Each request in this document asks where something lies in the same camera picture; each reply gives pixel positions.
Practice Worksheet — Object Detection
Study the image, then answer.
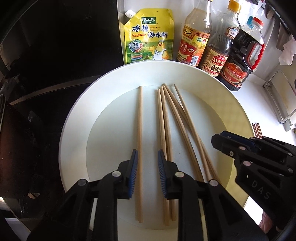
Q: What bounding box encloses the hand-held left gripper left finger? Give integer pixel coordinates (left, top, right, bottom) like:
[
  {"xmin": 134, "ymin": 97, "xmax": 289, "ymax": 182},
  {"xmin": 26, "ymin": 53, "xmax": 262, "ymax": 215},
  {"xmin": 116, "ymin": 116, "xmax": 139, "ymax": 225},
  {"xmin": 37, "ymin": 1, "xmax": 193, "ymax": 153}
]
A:
[{"xmin": 26, "ymin": 149, "xmax": 139, "ymax": 241}]

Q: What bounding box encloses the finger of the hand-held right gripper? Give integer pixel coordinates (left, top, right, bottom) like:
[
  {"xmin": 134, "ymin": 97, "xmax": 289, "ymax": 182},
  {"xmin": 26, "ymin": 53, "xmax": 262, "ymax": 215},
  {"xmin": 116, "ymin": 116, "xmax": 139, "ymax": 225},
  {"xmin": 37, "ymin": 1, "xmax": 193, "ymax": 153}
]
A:
[
  {"xmin": 220, "ymin": 130, "xmax": 258, "ymax": 150},
  {"xmin": 211, "ymin": 134, "xmax": 242, "ymax": 161}
]

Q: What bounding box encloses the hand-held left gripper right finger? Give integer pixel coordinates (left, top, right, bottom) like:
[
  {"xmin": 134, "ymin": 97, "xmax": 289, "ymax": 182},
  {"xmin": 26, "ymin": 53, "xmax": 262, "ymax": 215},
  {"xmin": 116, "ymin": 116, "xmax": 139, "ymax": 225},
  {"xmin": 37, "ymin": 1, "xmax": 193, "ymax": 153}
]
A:
[{"xmin": 158, "ymin": 149, "xmax": 264, "ymax": 241}]

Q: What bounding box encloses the slender wooden chopstick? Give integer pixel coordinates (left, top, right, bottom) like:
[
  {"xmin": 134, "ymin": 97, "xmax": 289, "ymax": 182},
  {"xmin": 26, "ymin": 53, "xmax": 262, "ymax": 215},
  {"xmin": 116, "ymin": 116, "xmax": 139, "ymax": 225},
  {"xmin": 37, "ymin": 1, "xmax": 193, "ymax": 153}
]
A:
[
  {"xmin": 174, "ymin": 84, "xmax": 219, "ymax": 182},
  {"xmin": 163, "ymin": 84, "xmax": 205, "ymax": 182},
  {"xmin": 172, "ymin": 102, "xmax": 216, "ymax": 182},
  {"xmin": 160, "ymin": 86, "xmax": 176, "ymax": 221},
  {"xmin": 157, "ymin": 88, "xmax": 170, "ymax": 226}
]

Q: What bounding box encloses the white round tray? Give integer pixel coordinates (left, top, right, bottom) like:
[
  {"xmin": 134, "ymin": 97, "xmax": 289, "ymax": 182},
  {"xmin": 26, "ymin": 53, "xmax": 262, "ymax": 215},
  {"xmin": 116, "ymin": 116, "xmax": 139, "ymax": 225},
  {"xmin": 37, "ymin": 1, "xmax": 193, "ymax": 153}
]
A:
[{"xmin": 59, "ymin": 61, "xmax": 255, "ymax": 241}]

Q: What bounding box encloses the person's right hand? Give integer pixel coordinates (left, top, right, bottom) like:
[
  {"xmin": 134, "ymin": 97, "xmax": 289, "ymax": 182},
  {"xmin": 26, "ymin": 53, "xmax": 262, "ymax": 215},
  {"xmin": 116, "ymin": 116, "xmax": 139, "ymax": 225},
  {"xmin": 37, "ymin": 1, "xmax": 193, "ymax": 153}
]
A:
[{"xmin": 258, "ymin": 215, "xmax": 277, "ymax": 232}]

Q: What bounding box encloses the yellow cap soy sauce bottle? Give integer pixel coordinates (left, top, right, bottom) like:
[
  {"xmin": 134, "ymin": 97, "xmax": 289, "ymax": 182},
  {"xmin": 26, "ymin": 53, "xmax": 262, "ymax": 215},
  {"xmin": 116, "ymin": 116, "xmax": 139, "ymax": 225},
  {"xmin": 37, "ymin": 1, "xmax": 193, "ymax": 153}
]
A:
[{"xmin": 201, "ymin": 0, "xmax": 242, "ymax": 77}]

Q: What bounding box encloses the beige hanging cloth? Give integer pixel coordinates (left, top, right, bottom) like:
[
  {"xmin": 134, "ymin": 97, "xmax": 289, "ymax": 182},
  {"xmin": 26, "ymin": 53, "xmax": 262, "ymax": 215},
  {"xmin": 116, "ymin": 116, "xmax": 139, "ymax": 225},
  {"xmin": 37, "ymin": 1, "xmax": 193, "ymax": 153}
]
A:
[{"xmin": 279, "ymin": 38, "xmax": 296, "ymax": 66}]

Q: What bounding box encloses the yellow cap vinegar bottle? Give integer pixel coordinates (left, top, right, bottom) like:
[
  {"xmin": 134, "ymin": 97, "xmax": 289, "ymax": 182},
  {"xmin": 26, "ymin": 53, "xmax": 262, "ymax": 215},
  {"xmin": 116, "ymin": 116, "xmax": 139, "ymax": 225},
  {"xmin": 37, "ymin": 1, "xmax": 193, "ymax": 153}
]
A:
[{"xmin": 177, "ymin": 0, "xmax": 213, "ymax": 67}]

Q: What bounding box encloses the yellow seasoning pouch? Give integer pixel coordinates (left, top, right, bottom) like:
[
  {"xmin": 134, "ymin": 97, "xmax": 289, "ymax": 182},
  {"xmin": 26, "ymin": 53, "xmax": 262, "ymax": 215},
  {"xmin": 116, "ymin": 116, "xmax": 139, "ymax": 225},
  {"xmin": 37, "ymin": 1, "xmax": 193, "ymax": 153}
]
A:
[{"xmin": 123, "ymin": 9, "xmax": 174, "ymax": 65}]

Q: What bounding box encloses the black range hood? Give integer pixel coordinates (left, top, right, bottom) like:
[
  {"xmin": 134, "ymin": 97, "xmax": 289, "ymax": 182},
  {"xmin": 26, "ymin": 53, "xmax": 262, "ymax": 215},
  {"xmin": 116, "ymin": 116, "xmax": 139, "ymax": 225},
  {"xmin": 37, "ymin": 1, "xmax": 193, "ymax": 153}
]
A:
[{"xmin": 0, "ymin": 0, "xmax": 125, "ymax": 105}]

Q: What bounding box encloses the metal wire rack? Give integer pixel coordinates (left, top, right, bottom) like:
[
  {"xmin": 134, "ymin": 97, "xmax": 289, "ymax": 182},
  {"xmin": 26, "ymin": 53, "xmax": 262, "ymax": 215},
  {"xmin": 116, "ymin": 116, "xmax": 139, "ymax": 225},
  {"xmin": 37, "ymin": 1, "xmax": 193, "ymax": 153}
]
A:
[{"xmin": 266, "ymin": 70, "xmax": 296, "ymax": 132}]

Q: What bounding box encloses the dark sauce jug red handle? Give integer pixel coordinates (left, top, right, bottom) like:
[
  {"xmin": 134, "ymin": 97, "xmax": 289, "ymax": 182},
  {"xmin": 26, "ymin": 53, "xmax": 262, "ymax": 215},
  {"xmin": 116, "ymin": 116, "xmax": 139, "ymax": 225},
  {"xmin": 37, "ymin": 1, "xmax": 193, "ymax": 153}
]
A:
[{"xmin": 217, "ymin": 16, "xmax": 265, "ymax": 92}]

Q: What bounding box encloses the dark wall hook rail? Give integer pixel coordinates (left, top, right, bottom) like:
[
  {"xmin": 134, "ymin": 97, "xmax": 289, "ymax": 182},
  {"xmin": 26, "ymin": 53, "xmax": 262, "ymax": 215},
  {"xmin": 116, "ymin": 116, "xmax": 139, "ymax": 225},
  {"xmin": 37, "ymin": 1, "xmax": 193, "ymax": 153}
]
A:
[{"xmin": 261, "ymin": 0, "xmax": 296, "ymax": 35}]

